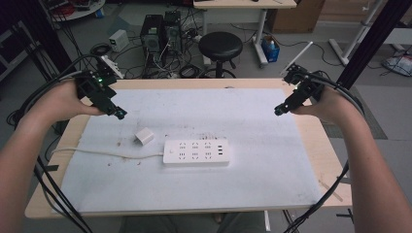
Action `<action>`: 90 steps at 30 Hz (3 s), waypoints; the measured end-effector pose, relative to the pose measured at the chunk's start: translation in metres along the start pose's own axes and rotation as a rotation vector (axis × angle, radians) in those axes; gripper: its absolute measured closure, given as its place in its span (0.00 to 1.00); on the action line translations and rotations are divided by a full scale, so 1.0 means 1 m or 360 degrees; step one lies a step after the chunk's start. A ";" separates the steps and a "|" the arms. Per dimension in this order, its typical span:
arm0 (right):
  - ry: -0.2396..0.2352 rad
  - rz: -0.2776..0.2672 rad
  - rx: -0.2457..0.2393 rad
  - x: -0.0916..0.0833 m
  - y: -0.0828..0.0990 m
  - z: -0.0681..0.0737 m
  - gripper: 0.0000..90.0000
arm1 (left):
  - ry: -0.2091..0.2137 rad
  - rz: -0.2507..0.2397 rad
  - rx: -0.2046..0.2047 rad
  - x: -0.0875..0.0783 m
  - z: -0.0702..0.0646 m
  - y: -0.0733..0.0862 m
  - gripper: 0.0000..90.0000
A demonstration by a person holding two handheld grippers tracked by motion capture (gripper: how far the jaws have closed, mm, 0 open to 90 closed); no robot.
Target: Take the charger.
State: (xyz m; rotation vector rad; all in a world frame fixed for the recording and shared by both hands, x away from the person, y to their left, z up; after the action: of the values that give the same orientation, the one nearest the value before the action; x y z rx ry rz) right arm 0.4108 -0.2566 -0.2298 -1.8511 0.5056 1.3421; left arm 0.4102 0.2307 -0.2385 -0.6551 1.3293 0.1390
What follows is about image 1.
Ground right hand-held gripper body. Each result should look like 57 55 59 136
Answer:
280 41 326 112

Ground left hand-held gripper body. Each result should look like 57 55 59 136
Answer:
75 54 125 116

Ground person's right hand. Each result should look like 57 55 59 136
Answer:
290 85 356 126

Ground person's left hand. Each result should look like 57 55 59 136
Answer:
28 79 108 130

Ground white charger adapter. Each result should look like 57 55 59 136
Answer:
133 126 155 147

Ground light wooden table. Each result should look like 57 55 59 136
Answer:
24 78 354 219

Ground white bench power supply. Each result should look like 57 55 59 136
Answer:
108 28 130 53

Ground brown cardboard box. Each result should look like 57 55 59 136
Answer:
266 0 326 34

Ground black computer tower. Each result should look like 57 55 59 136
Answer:
139 14 168 67

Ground round white table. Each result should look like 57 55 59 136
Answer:
41 0 107 23

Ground white power strip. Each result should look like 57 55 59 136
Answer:
161 138 231 167

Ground black round stool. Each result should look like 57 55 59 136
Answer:
197 30 244 80

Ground plastic bag on floor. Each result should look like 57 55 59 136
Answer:
380 53 412 78

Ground open-sided computer tower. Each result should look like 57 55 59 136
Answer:
163 10 185 56

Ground white-legged wooden desk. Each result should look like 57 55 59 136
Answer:
192 0 298 69

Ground white table mat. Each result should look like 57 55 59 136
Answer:
52 87 324 215

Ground coiled black cable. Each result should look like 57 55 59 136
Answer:
178 63 201 80
89 42 112 56

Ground white power strip cable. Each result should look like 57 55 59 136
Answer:
51 147 165 160

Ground white desk frame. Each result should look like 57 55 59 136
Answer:
327 0 412 68

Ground black aluminium frame post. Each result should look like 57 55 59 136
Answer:
335 0 412 91

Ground right gripper black cables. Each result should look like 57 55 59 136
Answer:
282 71 366 233

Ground gripper black cables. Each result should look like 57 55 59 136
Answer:
5 53 100 233
282 71 366 233

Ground left gripper black cables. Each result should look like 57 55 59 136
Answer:
5 53 100 233

